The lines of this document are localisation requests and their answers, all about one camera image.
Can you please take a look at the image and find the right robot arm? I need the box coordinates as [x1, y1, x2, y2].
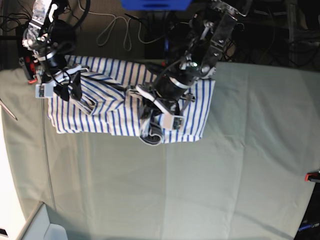
[22, 0, 91, 102]

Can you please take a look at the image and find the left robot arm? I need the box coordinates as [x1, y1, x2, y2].
[136, 0, 252, 133]

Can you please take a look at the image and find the red black right clamp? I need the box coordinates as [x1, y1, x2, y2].
[304, 171, 320, 183]

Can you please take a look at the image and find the blue plastic box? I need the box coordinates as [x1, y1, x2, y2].
[120, 0, 192, 11]

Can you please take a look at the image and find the light grey plastic bin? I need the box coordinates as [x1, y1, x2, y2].
[16, 201, 68, 240]

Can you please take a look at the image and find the red black clamp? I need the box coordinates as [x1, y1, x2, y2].
[304, 171, 320, 183]
[19, 56, 38, 85]

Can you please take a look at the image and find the blue white striped t-shirt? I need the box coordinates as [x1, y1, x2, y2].
[47, 55, 216, 144]

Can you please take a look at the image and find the red black left clamp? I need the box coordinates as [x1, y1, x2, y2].
[19, 56, 38, 85]

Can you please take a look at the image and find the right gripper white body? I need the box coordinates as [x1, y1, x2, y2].
[35, 64, 90, 99]

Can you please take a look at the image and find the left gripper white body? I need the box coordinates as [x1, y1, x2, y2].
[127, 84, 196, 130]

